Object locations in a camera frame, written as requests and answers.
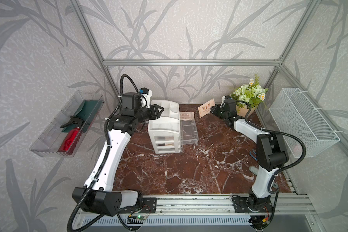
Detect pink object in basket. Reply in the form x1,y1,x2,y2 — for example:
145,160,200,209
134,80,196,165
293,144,303,155

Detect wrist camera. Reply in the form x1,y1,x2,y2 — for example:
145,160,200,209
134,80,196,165
138,88,152,108
221,96,226,106

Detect red brush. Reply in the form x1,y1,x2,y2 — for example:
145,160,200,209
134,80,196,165
58,127,81,155

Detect clear plastic wall tray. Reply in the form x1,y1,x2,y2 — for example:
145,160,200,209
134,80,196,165
30,90,104,158

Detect white green artificial flowers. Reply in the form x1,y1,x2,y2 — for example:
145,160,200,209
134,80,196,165
231,74,269,108

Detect green cloth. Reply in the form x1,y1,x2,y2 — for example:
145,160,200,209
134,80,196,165
62,100,103,133

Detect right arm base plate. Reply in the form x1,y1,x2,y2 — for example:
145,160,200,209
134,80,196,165
231,194,273,213

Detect beige flower pot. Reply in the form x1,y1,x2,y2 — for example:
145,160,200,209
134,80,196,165
236,106,256,118

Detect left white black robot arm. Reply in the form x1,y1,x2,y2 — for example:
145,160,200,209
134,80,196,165
66,74,164,232

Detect white wire mesh basket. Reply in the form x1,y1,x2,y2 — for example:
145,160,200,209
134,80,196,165
269,88,340,158

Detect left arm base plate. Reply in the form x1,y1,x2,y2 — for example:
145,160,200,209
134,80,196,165
119,197,158,214

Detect white plastic drawer organizer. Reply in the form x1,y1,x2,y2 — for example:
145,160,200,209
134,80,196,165
148,100,181,154

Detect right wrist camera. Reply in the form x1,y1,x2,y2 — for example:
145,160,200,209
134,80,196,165
221,96,226,106

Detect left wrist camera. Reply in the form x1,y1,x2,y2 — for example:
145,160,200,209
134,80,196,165
138,88,152,108

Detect black clamp tool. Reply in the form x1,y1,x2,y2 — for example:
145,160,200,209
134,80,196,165
60,116,85,128

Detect clear plastic drawer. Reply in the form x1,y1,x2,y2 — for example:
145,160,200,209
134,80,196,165
180,117,199,145

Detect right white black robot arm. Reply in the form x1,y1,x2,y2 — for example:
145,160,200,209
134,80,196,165
211,95,306,213

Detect aluminium front rail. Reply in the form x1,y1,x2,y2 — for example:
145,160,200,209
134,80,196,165
143,193,317,216

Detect pink postcard red characters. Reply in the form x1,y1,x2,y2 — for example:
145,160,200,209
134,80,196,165
180,112,194,121

